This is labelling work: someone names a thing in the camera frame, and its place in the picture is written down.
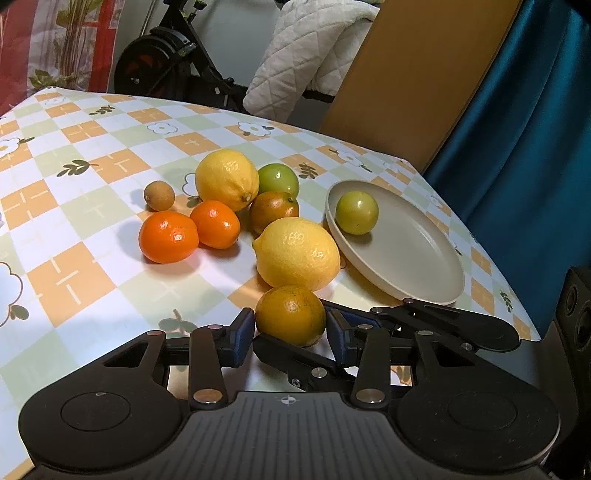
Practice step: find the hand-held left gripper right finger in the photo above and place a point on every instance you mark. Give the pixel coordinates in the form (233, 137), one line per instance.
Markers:
(336, 339)

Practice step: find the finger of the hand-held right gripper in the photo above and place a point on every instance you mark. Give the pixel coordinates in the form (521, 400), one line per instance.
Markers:
(300, 357)
(438, 318)

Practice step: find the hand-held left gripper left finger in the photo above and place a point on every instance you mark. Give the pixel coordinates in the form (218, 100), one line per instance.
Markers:
(242, 337)

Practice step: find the greenish orange citrus fruit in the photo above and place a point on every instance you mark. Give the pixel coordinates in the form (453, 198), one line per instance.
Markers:
(290, 318)

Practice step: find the beige round plate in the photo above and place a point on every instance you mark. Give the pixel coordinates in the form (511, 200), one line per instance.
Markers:
(415, 249)

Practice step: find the yellow lemon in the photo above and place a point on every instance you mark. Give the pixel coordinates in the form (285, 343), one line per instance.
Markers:
(298, 254)
(226, 180)

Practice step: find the large bright orange mandarin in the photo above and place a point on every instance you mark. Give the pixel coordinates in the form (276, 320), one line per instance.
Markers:
(168, 237)

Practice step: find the green round citrus fruit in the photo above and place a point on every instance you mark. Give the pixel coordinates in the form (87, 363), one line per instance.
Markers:
(279, 177)
(356, 213)

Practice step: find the small bright orange mandarin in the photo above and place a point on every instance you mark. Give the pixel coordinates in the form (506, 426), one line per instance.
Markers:
(215, 225)

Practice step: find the brownish green mandarin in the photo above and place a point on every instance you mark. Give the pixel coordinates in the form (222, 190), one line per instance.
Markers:
(274, 212)

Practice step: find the checkered floral tablecloth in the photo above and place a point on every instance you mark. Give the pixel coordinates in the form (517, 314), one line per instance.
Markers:
(92, 277)

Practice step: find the small brown round fruit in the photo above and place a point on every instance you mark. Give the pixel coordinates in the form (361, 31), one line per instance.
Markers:
(159, 196)

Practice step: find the teal curtain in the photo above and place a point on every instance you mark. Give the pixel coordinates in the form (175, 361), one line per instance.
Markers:
(531, 138)

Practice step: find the brown wooden board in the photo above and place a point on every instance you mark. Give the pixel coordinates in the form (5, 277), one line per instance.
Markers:
(415, 83)

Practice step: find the white quilted blanket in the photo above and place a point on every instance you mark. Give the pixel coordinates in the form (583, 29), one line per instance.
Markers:
(304, 55)

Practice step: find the black exercise bike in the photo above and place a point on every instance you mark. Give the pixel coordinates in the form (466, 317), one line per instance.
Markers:
(152, 55)

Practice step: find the red plant-printed wall poster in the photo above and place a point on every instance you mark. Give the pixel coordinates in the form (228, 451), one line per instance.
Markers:
(23, 46)

